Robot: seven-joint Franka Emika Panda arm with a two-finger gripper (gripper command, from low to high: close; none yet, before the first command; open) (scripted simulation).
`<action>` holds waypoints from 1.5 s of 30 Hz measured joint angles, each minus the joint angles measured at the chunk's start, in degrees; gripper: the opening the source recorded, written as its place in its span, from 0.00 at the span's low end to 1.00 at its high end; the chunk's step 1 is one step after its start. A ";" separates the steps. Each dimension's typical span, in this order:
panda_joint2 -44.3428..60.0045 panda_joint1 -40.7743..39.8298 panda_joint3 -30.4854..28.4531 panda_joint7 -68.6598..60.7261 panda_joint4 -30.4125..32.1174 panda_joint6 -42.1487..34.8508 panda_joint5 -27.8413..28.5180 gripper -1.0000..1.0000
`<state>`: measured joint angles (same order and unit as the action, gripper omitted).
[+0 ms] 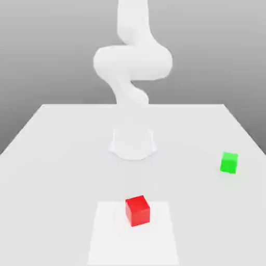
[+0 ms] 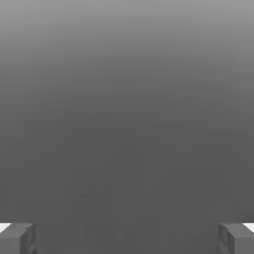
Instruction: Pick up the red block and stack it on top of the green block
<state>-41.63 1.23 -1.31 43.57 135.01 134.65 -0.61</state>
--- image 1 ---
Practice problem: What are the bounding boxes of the small green cube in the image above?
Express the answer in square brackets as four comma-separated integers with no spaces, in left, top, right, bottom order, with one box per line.
[219,151,239,175]

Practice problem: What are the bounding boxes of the small red cube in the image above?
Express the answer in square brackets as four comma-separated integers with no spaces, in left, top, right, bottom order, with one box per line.
[125,194,151,228]

